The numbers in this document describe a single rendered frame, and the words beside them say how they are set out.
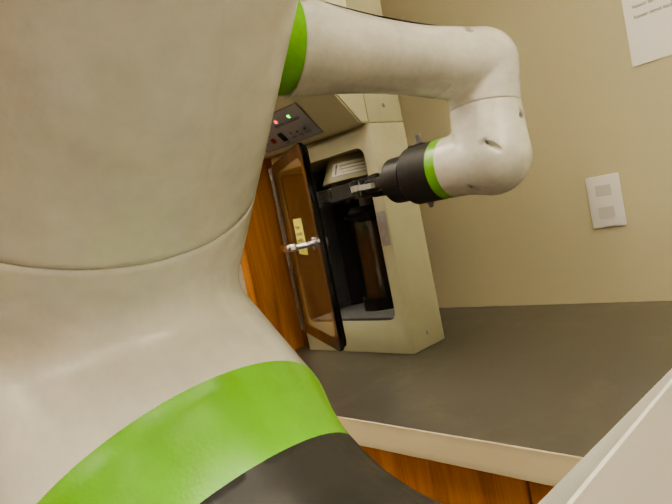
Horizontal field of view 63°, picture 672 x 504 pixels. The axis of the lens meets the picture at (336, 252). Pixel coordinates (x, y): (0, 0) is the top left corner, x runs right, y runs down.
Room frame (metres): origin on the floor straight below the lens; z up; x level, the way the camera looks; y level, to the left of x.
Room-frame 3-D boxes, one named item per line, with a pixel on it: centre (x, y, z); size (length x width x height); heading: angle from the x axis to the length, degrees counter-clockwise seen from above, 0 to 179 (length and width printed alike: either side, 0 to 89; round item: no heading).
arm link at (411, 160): (0.87, -0.16, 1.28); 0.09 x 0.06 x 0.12; 134
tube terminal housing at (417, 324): (1.29, -0.09, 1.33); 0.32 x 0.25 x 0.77; 44
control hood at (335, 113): (1.16, 0.04, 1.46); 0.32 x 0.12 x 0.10; 44
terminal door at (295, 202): (1.16, 0.07, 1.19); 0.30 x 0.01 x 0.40; 16
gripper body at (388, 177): (0.92, -0.11, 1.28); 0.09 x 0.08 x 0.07; 44
